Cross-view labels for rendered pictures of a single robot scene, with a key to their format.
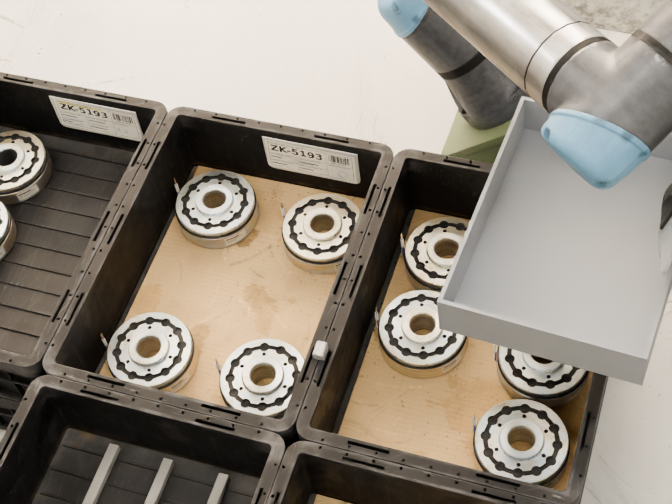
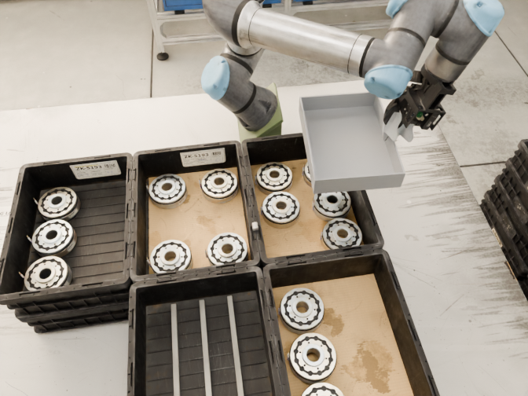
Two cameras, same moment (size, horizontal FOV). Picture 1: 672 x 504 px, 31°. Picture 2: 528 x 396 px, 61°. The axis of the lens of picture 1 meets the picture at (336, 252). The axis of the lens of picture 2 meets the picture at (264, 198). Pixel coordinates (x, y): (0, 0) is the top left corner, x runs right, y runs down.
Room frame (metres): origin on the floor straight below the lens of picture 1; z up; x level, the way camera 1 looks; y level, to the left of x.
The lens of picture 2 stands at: (0.17, 0.34, 1.85)
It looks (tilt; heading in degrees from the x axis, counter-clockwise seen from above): 54 degrees down; 325
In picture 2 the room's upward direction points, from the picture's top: straight up
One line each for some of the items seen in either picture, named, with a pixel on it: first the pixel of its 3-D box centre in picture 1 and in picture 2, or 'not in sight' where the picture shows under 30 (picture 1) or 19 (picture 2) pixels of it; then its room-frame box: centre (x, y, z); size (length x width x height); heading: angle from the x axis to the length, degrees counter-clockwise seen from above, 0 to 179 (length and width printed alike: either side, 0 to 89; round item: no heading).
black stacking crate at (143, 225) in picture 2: (234, 282); (194, 216); (0.81, 0.13, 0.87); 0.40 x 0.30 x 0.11; 154
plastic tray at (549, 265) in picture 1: (578, 231); (347, 139); (0.67, -0.24, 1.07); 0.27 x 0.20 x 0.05; 150
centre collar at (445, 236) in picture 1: (446, 249); (274, 174); (0.81, -0.13, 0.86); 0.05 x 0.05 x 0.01
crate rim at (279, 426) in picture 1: (226, 258); (192, 205); (0.81, 0.13, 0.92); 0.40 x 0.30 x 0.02; 154
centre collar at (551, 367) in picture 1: (543, 353); (332, 199); (0.65, -0.21, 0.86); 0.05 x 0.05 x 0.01
